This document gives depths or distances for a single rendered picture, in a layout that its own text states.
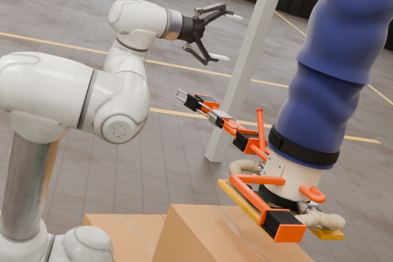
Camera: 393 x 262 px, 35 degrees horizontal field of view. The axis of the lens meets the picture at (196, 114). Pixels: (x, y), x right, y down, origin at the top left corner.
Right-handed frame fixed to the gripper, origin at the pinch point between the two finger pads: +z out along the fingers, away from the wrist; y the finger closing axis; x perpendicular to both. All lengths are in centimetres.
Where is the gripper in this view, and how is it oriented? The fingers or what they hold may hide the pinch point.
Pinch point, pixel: (231, 38)
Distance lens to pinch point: 199.0
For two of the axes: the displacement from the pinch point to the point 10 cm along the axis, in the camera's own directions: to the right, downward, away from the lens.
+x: 4.5, 4.0, -8.0
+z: 8.4, 1.1, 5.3
